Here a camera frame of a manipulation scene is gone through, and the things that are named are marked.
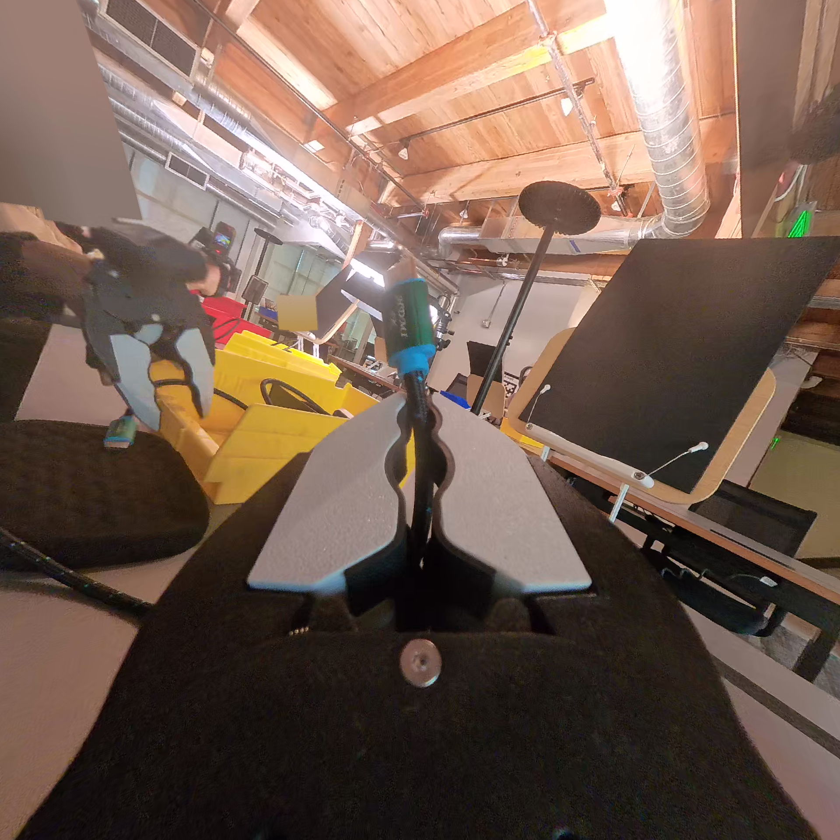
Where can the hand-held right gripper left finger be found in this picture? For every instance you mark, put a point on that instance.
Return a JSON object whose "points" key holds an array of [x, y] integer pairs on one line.
{"points": [[328, 518]]}

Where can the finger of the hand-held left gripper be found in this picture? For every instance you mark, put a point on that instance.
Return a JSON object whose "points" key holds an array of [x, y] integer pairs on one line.
{"points": [[134, 367], [193, 367]]}

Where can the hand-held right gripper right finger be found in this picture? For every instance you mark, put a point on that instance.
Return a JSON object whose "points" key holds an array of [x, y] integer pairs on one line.
{"points": [[512, 525]]}

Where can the yellow plastic bin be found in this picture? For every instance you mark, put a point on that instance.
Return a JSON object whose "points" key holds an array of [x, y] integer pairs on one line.
{"points": [[282, 446], [282, 358]]}

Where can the person's left forearm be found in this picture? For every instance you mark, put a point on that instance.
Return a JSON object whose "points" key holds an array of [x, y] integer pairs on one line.
{"points": [[10, 275]]}

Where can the person's left hand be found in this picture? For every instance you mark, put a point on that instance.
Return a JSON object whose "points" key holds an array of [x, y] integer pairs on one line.
{"points": [[56, 275]]}

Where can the red storage box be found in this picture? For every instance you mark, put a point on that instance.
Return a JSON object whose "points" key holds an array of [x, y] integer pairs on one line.
{"points": [[229, 315]]}

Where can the black round cushion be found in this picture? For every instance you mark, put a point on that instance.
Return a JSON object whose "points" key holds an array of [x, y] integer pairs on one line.
{"points": [[85, 492]]}

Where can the blue storage bin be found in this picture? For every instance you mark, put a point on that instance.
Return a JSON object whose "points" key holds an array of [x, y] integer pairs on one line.
{"points": [[454, 399]]}

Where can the studio light panel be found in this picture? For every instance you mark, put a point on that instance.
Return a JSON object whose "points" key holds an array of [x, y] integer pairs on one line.
{"points": [[341, 295]]}

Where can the wooden desk black legs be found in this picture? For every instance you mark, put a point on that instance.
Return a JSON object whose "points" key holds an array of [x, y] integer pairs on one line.
{"points": [[722, 544]]}

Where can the wood-framed black board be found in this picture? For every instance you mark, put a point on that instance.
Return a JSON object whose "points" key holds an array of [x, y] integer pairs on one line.
{"points": [[656, 354]]}

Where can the black pole with round disc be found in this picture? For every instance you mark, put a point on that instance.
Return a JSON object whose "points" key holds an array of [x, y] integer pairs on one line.
{"points": [[558, 207]]}

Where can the green exit sign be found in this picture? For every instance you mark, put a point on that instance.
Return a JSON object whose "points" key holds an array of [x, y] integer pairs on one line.
{"points": [[797, 223]]}

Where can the black video camera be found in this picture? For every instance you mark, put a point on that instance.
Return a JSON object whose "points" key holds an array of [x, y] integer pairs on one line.
{"points": [[220, 253]]}

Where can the grey vent duct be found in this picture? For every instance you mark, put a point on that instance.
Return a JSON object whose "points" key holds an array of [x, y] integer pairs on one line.
{"points": [[157, 36]]}

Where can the rectangular metal duct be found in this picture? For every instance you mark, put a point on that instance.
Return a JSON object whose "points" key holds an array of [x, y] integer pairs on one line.
{"points": [[485, 239]]}

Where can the silver spiral duct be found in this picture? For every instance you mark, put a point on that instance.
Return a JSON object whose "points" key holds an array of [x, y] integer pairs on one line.
{"points": [[669, 131]]}

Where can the black ceiling post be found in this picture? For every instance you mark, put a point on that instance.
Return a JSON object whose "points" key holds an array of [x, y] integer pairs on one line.
{"points": [[768, 79]]}

